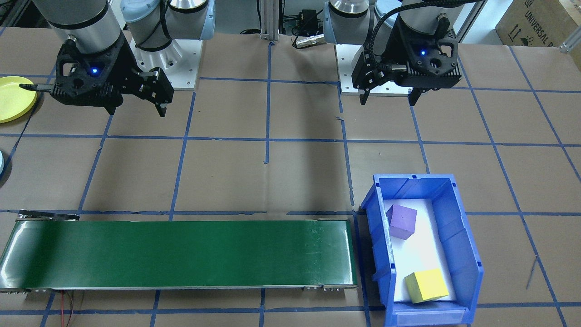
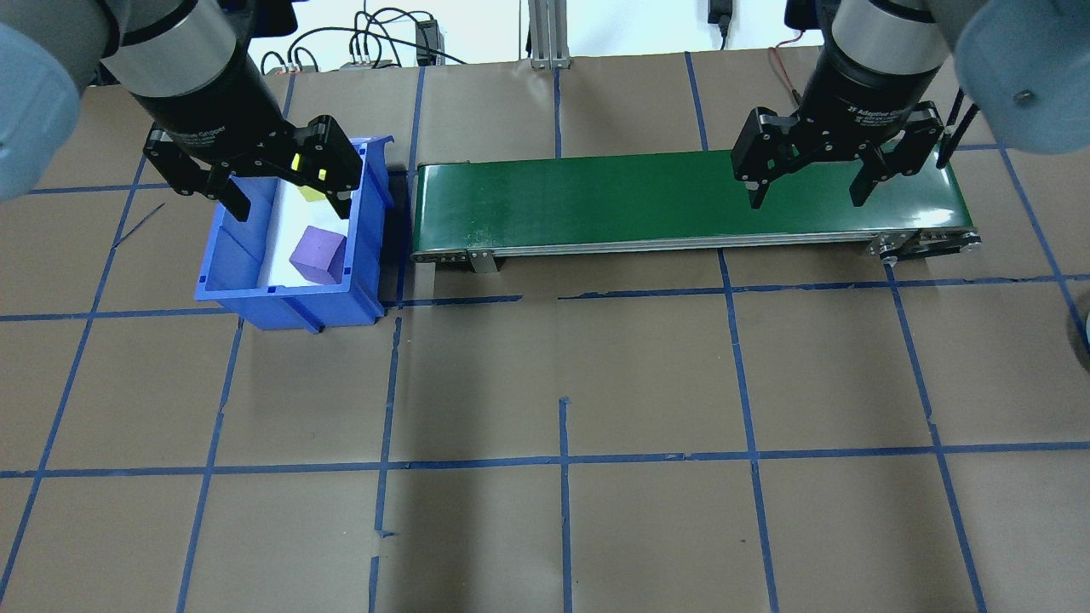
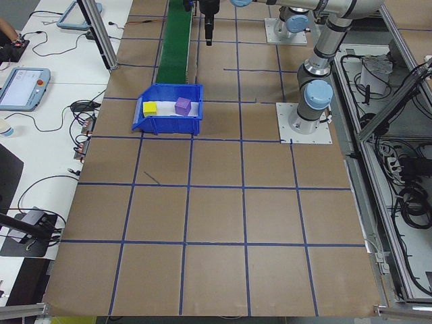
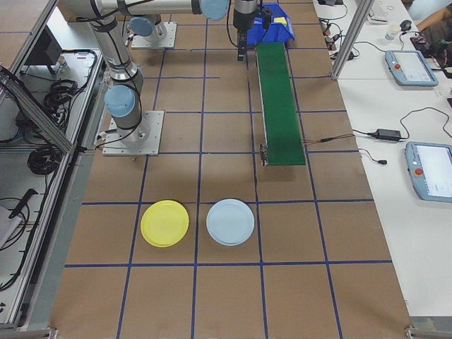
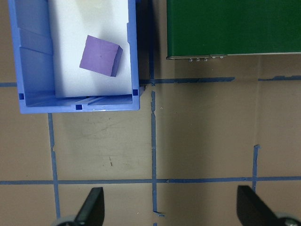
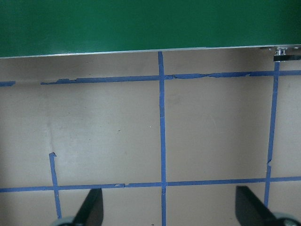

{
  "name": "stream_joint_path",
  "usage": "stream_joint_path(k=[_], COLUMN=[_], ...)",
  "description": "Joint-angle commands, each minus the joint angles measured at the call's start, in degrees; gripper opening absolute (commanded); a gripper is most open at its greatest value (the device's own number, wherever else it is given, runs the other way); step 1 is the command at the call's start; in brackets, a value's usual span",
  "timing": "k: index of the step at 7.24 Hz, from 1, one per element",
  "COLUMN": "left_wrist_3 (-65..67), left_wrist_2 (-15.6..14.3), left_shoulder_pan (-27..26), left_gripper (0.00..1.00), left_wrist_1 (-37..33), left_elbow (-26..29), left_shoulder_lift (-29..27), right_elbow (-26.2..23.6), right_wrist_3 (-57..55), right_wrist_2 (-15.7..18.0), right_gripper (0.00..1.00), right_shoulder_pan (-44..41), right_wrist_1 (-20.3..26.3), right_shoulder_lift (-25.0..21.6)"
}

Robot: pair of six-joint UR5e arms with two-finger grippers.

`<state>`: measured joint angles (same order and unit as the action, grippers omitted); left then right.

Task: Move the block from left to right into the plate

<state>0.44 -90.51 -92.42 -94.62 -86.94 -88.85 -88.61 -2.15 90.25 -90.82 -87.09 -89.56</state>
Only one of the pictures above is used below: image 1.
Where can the purple foam block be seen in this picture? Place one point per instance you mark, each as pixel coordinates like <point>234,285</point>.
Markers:
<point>403,222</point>

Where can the yellow foam block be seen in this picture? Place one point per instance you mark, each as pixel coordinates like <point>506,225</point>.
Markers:
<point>426,286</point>

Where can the yellow round plate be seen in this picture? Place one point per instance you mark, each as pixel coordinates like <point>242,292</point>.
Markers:
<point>13,100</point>

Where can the light blue round plate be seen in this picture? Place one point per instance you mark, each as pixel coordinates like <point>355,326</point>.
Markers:
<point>1,163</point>

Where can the silver cylindrical connector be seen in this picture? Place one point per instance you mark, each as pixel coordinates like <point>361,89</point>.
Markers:
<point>308,41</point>

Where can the small black power adapter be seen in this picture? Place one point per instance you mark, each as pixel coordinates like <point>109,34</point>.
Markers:
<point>308,20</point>

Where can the brown cardboard box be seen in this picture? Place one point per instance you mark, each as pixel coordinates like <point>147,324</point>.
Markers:
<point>540,22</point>

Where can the short aluminium profile bar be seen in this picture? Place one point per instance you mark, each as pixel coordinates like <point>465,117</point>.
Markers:
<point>572,52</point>

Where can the blue plastic storage bin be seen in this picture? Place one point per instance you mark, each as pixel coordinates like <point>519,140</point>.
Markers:
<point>458,245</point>

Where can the green conveyor belt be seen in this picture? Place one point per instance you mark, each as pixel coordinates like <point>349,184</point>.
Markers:
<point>181,254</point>

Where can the white foam bin liner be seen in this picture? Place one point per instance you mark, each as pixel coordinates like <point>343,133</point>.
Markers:
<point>422,259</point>

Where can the white square base plate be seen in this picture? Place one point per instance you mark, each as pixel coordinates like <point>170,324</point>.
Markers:
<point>186,68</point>
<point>344,68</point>

